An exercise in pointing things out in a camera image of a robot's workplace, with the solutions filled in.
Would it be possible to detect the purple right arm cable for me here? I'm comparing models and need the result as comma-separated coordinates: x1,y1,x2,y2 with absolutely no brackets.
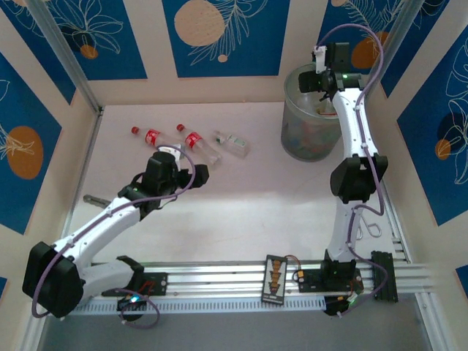
316,24,389,317

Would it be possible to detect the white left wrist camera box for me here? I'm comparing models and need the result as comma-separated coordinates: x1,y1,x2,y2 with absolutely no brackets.
157,144,183,161

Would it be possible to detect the aluminium corner post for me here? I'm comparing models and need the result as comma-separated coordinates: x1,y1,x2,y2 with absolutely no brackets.
26,0,102,115
364,0,427,97

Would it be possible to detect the controller board green light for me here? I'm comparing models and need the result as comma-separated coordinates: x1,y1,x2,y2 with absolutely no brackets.
324,295,358,317
116,290,148,312

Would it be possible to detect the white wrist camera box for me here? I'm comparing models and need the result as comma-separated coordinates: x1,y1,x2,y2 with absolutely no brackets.
157,144,183,161
312,45,327,73

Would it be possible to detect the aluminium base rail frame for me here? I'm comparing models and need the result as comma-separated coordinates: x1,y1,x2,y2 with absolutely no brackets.
31,259,436,305

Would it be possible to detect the aluminium side rail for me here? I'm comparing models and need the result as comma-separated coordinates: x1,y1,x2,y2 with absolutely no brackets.
356,109,411,263
53,109,104,271

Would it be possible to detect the grey metal tool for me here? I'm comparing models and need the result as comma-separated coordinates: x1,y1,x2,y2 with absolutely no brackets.
83,195,110,208

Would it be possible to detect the black power distribution board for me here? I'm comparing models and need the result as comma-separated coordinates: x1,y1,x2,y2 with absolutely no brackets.
262,254,286,304

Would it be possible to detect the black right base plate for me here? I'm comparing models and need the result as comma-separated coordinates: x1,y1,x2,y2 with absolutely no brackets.
298,268,363,293

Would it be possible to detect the cola bottle red label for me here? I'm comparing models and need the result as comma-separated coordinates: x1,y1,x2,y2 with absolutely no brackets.
175,123,223,165
130,126,182,153

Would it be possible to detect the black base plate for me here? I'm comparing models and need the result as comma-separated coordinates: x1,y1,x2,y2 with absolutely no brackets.
101,272,168,297
298,268,363,293

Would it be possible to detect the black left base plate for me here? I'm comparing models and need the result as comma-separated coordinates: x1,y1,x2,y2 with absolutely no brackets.
101,272,168,297

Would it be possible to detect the left controller board green light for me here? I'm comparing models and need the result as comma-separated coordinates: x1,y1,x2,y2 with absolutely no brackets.
116,290,148,312

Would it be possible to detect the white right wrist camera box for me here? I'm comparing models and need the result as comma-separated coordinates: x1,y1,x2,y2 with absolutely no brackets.
312,45,327,73

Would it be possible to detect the translucent grey round bin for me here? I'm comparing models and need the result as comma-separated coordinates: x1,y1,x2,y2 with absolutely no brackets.
280,61,366,162

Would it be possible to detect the clear rectangular plastic bottle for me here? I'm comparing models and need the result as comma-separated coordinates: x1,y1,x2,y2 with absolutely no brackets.
224,133,253,159

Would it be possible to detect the black slotted bracket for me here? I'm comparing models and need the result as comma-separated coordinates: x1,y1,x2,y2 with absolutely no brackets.
371,250,398,303

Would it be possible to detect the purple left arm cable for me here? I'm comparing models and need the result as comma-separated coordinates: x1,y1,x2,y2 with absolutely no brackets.
31,144,197,329

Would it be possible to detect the white slotted cable duct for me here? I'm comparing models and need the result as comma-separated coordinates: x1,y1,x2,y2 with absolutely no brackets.
47,296,327,317

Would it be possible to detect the right controller board green light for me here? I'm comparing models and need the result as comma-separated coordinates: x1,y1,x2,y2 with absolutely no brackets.
324,295,358,317

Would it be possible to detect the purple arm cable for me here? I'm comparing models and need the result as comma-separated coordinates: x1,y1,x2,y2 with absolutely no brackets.
31,144,197,329
316,24,389,317

